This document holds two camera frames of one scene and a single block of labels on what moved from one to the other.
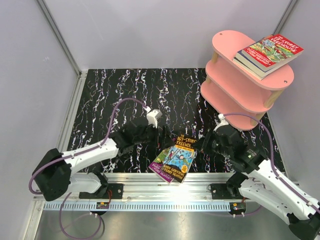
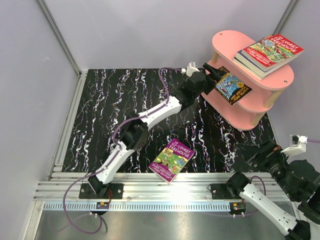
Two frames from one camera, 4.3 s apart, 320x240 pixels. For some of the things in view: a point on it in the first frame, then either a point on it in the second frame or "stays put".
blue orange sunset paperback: (243, 59) → (257, 75)
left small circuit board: (102, 205) stays put
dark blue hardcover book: (253, 67) stays put
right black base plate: (219, 191) stays put
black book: (179, 158) → (231, 88)
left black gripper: (167, 142) → (215, 75)
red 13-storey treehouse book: (272, 51) stays put
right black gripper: (210, 134) → (263, 153)
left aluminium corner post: (78, 91) stays put
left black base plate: (117, 190) stays put
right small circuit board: (237, 208) stays put
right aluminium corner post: (284, 17) stays put
